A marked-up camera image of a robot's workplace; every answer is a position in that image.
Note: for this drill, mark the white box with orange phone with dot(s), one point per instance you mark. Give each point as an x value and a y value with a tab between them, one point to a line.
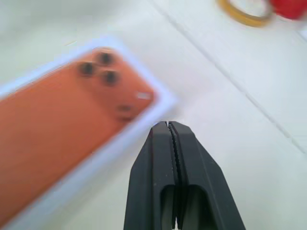
166	100

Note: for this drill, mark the red round object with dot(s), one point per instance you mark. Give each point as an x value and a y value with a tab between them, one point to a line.
287	7

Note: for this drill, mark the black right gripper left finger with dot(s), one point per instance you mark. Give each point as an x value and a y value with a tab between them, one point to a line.
151	182

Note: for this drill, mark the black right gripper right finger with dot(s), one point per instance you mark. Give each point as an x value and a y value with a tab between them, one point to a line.
204	187

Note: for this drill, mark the yellow tape roll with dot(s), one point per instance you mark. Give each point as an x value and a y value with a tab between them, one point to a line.
251	21

